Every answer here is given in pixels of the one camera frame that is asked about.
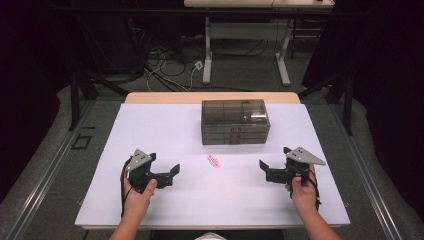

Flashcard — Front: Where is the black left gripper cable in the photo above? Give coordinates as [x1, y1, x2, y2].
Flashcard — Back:
[119, 158, 134, 218]

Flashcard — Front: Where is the red and white packet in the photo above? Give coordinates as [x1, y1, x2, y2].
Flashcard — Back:
[206, 153, 221, 169]

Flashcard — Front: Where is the smoky clear drawer cabinet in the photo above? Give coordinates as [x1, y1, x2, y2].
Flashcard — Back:
[200, 99, 271, 146]

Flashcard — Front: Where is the black metal stand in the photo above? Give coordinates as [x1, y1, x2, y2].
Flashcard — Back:
[298, 71, 355, 136]
[68, 64, 129, 132]

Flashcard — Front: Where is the black metal crossbar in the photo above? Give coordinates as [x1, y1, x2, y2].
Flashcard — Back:
[49, 5, 368, 18]

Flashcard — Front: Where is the white desk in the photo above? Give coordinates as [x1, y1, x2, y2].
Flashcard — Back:
[183, 0, 335, 87]

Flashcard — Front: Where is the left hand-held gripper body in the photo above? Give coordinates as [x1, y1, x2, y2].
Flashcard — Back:
[126, 149, 156, 194]

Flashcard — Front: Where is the white table mat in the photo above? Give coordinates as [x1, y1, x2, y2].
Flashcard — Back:
[74, 103, 351, 228]

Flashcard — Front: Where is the person's left hand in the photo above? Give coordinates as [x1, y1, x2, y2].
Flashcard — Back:
[123, 171, 158, 218]

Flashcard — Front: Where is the dark curtain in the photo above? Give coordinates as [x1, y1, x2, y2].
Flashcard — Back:
[0, 0, 73, 204]
[301, 0, 424, 221]

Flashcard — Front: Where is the white cable with adapter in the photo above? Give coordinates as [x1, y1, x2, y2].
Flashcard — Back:
[144, 59, 204, 93]

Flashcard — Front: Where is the metal floor rail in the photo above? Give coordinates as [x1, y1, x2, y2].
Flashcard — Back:
[2, 99, 97, 240]
[329, 103, 405, 240]

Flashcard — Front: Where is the person's right hand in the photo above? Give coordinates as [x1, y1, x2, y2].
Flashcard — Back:
[285, 164, 319, 218]

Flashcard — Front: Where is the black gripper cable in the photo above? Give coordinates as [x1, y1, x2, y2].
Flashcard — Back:
[308, 168, 323, 212]
[119, 158, 134, 218]

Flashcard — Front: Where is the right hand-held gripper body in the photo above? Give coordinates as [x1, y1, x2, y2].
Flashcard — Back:
[284, 146, 327, 184]

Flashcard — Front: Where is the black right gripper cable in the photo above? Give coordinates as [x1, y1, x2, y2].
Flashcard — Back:
[308, 168, 323, 212]

